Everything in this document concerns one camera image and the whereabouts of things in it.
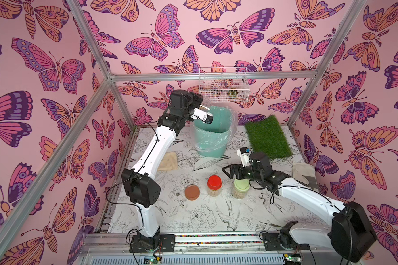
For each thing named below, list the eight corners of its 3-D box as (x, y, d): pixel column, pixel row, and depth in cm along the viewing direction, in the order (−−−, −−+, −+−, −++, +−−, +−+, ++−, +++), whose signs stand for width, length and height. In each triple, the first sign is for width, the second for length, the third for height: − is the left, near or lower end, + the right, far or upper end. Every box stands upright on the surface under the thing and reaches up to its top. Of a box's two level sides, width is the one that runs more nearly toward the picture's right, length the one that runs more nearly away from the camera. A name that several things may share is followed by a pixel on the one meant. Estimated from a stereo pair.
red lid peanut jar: (207, 196, 90) (208, 186, 79) (207, 186, 94) (207, 175, 83) (220, 196, 90) (222, 186, 79) (219, 186, 93) (221, 175, 83)
